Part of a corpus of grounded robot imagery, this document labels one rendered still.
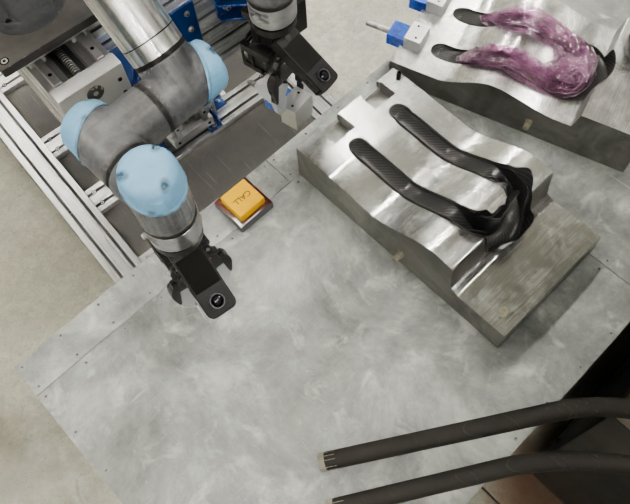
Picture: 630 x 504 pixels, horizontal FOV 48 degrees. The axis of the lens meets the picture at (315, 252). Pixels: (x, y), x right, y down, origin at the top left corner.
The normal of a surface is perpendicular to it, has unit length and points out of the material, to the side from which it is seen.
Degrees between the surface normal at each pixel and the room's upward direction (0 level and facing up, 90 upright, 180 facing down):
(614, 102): 0
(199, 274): 30
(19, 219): 0
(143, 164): 0
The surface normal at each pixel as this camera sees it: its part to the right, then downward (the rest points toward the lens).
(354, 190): 0.00, -0.39
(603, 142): -0.48, 0.80
